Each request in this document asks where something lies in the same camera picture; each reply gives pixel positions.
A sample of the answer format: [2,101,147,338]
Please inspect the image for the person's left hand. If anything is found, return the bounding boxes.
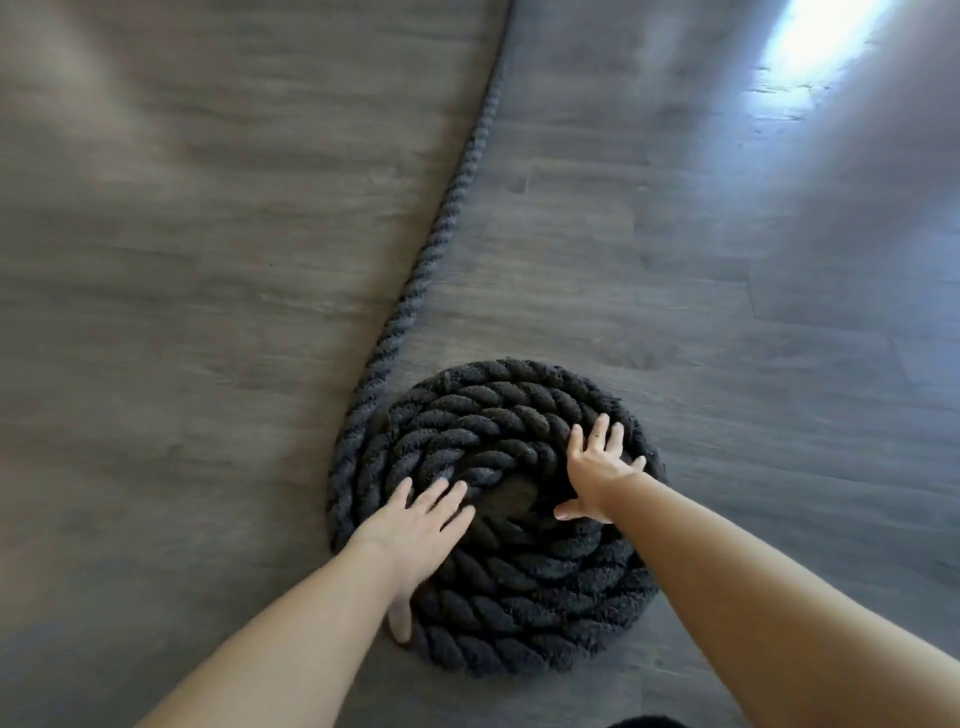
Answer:
[348,477,478,646]

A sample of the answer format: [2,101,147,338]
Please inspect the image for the person's right hand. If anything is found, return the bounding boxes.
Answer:
[554,413,649,525]

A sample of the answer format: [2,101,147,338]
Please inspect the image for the thick black twisted rope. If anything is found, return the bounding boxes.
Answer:
[326,0,669,679]

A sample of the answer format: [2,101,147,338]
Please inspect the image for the person's left forearm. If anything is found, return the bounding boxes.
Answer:
[138,538,403,728]

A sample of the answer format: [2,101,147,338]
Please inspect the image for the person's right forearm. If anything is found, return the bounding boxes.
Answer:
[608,472,960,728]

